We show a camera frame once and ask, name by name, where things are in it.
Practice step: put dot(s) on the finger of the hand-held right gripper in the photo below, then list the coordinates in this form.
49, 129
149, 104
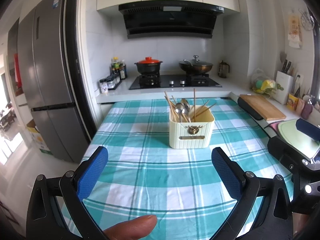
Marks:
308, 129
285, 152

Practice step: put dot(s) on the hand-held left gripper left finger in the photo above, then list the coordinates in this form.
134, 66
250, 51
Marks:
91, 173

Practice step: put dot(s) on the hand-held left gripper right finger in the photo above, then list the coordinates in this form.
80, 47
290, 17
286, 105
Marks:
226, 173

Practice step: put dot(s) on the cream ribbed utensil holder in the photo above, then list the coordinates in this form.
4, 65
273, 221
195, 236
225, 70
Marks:
191, 135

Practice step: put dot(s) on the metal spoon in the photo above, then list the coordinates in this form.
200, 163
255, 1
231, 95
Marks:
186, 104
179, 108

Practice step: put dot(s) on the bunch of wooden chopsticks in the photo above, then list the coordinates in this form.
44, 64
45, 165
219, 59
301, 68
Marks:
194, 100

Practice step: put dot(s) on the person's left hand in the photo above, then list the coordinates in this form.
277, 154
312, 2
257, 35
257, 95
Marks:
135, 227

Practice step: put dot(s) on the pale green cutting board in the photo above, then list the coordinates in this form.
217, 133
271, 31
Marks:
292, 132

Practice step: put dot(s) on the purple cup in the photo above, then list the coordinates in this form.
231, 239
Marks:
307, 111

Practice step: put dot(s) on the pink cup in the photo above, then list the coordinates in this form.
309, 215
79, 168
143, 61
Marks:
300, 107

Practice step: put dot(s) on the pink mat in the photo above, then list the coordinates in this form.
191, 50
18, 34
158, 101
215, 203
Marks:
273, 128

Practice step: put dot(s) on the white knife block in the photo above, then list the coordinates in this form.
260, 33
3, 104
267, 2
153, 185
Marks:
284, 87

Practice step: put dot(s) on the wooden cutting board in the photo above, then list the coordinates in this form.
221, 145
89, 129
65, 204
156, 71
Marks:
262, 106

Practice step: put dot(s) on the black padded bar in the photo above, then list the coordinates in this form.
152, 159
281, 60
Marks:
250, 108

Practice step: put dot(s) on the cardboard box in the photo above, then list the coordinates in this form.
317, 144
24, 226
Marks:
40, 140

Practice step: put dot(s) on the plastic bag of produce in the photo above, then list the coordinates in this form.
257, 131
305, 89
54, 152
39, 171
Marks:
265, 85

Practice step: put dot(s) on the teal checked tablecloth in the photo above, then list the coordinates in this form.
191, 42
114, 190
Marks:
162, 180

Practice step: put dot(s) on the row of spice jars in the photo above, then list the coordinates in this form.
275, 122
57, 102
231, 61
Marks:
110, 83

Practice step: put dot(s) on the hanging printed bag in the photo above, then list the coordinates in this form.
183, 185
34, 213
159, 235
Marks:
295, 30

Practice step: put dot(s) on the wooden coffee table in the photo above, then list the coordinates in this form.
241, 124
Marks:
6, 120

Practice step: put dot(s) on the grey refrigerator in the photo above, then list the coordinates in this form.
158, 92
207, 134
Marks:
47, 80

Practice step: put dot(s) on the black glass gas stove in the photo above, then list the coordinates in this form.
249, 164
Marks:
175, 83

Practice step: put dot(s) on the dark sauce bottle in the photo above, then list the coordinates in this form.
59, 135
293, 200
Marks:
122, 71

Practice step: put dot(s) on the yellow cap sauce bottle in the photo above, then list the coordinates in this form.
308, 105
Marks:
115, 66

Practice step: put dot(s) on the dark wok with glass lid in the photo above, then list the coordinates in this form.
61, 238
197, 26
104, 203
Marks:
196, 66

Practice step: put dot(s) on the black clay pot red lid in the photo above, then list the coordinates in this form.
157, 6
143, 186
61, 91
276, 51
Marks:
148, 65

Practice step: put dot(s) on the red hanging cloth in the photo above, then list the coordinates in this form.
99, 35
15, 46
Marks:
17, 70

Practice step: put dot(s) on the black range hood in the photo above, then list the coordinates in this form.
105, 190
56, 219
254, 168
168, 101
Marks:
170, 20

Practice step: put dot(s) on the dark frame window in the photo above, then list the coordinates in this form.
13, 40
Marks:
317, 55

